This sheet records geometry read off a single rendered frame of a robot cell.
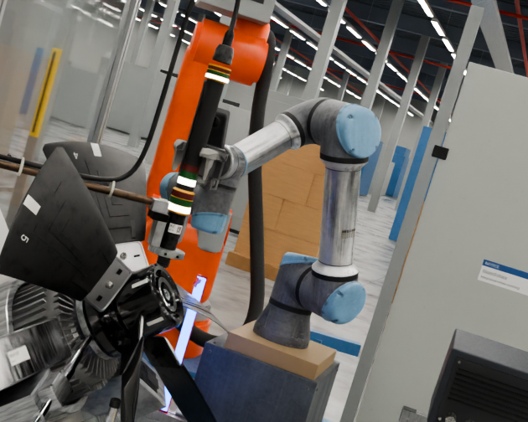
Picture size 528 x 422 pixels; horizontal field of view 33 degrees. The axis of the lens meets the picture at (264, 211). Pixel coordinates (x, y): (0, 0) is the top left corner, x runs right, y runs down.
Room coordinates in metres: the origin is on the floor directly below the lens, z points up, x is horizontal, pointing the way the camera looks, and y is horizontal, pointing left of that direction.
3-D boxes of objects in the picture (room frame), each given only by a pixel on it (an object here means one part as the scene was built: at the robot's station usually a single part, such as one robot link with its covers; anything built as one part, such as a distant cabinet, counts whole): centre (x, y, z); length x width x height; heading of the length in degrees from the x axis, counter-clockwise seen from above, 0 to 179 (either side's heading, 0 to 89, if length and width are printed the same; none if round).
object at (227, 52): (1.67, 0.15, 1.48); 0.04 x 0.04 x 0.46
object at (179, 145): (1.69, 0.18, 1.46); 0.09 x 0.03 x 0.06; 160
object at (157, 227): (1.67, 0.16, 1.32); 0.09 x 0.07 x 0.10; 114
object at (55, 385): (1.34, 0.23, 1.08); 0.07 x 0.04 x 0.06; 0
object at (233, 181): (1.94, 0.11, 1.46); 0.11 x 0.08 x 0.09; 170
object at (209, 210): (1.95, 0.12, 1.36); 0.11 x 0.08 x 0.11; 39
